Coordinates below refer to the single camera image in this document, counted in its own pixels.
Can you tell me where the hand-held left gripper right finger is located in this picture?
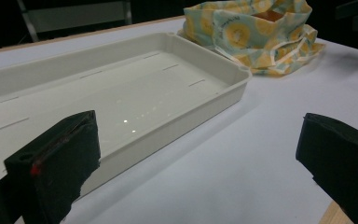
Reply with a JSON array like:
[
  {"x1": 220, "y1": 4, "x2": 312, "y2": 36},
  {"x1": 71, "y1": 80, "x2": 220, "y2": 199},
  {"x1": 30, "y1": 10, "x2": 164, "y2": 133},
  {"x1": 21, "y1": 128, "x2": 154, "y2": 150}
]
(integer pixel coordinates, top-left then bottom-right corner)
[{"x1": 295, "y1": 112, "x2": 358, "y2": 224}]

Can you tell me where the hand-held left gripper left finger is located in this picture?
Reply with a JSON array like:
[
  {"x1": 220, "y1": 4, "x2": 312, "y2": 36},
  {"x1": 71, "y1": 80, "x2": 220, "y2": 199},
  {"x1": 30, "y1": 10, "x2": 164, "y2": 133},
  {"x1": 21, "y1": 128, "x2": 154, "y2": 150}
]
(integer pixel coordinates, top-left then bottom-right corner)
[{"x1": 3, "y1": 109, "x2": 102, "y2": 224}]

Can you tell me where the yellow patterned cloth bag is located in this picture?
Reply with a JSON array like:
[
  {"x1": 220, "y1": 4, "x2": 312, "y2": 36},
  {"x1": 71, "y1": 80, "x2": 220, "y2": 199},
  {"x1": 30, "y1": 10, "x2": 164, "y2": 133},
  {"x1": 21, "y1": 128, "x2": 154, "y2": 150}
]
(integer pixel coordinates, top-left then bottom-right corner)
[{"x1": 178, "y1": 0, "x2": 326, "y2": 77}]

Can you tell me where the white plastic tray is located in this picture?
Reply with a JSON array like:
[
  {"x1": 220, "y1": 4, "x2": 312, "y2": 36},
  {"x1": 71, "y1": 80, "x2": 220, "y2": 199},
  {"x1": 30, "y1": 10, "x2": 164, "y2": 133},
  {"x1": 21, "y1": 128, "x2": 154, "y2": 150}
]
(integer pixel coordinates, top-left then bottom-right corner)
[{"x1": 0, "y1": 32, "x2": 253, "y2": 200}]

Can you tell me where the metal stand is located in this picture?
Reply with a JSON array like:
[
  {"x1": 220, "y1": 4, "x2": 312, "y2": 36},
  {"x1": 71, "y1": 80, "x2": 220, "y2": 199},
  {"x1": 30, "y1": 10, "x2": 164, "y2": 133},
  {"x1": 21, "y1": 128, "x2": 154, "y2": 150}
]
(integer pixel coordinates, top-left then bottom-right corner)
[{"x1": 16, "y1": 0, "x2": 133, "y2": 43}]

